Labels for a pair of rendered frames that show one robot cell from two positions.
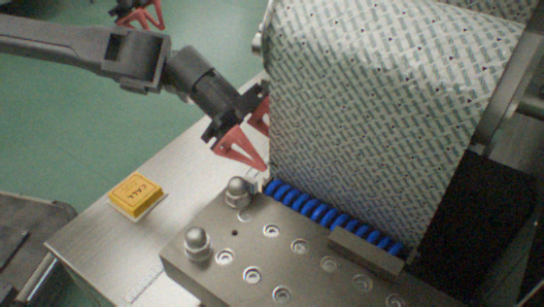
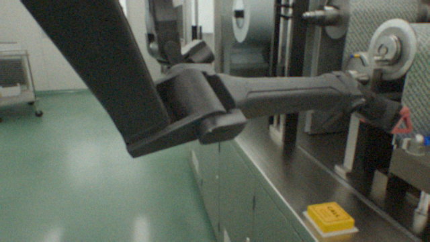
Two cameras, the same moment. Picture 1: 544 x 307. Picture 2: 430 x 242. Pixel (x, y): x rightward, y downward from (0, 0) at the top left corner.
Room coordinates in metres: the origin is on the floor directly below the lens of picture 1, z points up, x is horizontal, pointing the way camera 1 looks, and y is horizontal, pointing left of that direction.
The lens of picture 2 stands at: (0.29, 0.83, 1.32)
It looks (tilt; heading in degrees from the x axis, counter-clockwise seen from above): 19 degrees down; 311
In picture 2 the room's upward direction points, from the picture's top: straight up
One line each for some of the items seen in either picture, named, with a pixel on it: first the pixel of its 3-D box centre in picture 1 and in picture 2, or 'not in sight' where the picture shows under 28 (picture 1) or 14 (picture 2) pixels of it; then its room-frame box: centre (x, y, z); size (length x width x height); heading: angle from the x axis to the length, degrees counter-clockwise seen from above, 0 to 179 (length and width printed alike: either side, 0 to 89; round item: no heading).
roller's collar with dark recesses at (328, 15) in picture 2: not in sight; (328, 15); (0.68, -0.16, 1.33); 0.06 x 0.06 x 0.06; 55
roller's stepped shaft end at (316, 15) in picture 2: not in sight; (311, 15); (0.71, -0.11, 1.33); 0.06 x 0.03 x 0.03; 55
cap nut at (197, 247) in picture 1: (196, 240); not in sight; (0.28, 0.09, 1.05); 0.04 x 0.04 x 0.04
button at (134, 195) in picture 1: (135, 193); (329, 216); (0.47, 0.25, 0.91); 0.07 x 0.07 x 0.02; 55
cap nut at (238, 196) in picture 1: (237, 188); (416, 143); (0.36, 0.05, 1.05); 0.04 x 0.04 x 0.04
